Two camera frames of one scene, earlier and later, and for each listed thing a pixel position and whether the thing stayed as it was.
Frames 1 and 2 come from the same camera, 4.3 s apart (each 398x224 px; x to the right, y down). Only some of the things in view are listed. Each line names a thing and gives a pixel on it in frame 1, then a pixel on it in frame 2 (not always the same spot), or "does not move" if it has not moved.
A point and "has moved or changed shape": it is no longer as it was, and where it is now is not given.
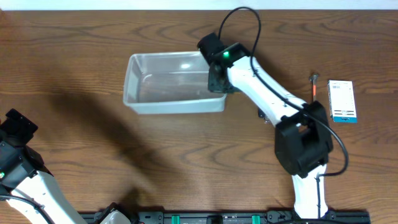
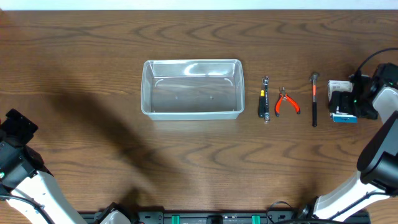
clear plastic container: (170, 83) has moved or changed shape
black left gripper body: (15, 135) does not move
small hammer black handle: (313, 79) does not move
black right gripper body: (214, 84) to (358, 105)
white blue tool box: (342, 101) does not move
